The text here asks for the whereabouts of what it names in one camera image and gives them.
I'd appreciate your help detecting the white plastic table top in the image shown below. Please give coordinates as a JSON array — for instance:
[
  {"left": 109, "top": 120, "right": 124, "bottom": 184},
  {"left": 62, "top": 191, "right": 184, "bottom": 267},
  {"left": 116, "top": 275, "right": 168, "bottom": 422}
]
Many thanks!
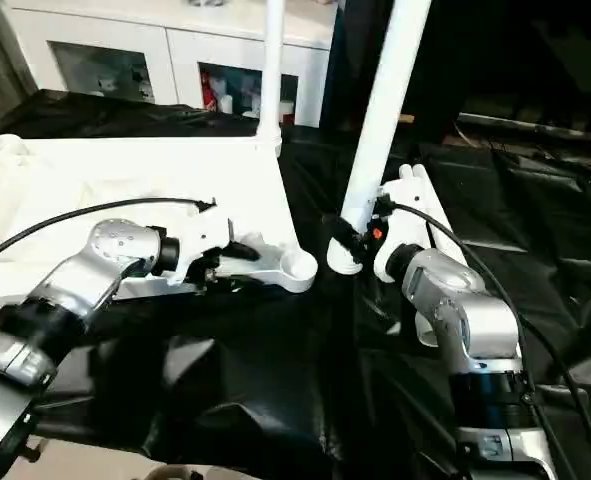
[{"left": 0, "top": 133, "right": 319, "bottom": 313}]

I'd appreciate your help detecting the black mat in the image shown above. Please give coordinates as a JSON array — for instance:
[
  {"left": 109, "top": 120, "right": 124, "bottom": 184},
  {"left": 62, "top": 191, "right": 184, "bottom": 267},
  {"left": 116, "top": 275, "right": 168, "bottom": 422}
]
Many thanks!
[{"left": 0, "top": 88, "right": 591, "bottom": 480}]

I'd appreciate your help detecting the white cabinet with glass doors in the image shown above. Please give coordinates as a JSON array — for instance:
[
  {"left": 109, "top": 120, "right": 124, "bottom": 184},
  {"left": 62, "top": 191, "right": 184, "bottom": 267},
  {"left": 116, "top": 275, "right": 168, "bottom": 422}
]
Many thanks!
[{"left": 5, "top": 0, "right": 336, "bottom": 126}]

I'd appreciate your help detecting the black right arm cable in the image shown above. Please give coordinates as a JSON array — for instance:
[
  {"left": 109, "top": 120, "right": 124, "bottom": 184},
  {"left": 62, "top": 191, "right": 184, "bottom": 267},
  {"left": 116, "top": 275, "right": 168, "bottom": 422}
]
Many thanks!
[{"left": 380, "top": 200, "right": 591, "bottom": 480}]

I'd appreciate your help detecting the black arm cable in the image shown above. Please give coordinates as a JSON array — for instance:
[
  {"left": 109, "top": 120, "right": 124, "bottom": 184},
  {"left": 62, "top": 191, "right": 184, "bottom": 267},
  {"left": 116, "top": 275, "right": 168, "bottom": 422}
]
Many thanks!
[
  {"left": 0, "top": 197, "right": 218, "bottom": 276},
  {"left": 380, "top": 200, "right": 591, "bottom": 480}
]

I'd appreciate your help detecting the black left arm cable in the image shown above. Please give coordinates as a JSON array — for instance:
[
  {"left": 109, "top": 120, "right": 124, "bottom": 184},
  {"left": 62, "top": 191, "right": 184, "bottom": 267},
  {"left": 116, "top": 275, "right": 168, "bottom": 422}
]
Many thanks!
[{"left": 0, "top": 197, "right": 218, "bottom": 276}]

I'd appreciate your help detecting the grey metal rail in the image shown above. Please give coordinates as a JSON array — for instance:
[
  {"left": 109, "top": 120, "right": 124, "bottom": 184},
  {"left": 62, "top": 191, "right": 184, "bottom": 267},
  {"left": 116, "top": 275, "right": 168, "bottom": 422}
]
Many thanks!
[{"left": 455, "top": 112, "right": 591, "bottom": 148}]

